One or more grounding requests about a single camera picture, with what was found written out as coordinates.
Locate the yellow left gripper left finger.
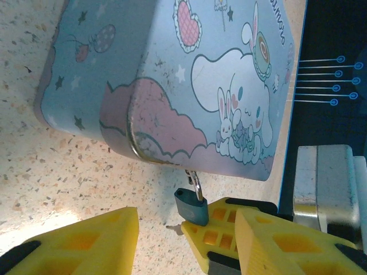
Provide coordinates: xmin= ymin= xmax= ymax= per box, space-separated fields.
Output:
xmin=0 ymin=206 xmax=142 ymax=275

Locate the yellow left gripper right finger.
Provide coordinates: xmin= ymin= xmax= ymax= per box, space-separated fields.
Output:
xmin=235 ymin=207 xmax=367 ymax=275

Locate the small teal padlock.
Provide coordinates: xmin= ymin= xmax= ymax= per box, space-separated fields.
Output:
xmin=174 ymin=170 xmax=209 ymax=227

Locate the blue cartoon tin box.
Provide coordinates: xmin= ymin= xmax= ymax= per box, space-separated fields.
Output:
xmin=33 ymin=0 xmax=296 ymax=182

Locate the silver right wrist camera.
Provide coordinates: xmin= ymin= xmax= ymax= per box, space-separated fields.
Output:
xmin=292 ymin=144 xmax=363 ymax=240

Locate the white right camera bracket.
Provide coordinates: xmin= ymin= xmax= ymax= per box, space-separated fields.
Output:
xmin=352 ymin=155 xmax=367 ymax=245

